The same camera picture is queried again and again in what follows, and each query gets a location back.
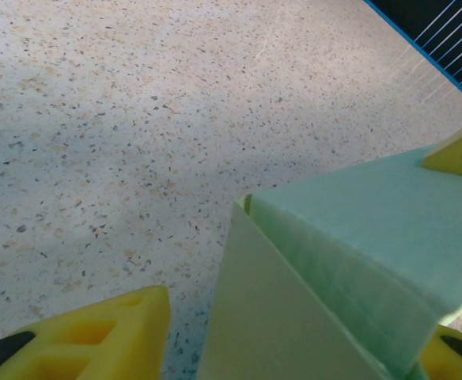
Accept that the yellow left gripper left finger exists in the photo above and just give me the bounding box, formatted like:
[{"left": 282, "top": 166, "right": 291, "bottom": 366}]
[{"left": 0, "top": 284, "right": 172, "bottom": 380}]

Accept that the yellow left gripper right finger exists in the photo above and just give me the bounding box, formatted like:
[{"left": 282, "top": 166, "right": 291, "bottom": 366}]
[{"left": 418, "top": 324, "right": 462, "bottom": 380}]

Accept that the light green paper box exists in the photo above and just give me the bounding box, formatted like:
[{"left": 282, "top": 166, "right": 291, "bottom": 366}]
[{"left": 197, "top": 144, "right": 462, "bottom": 380}]

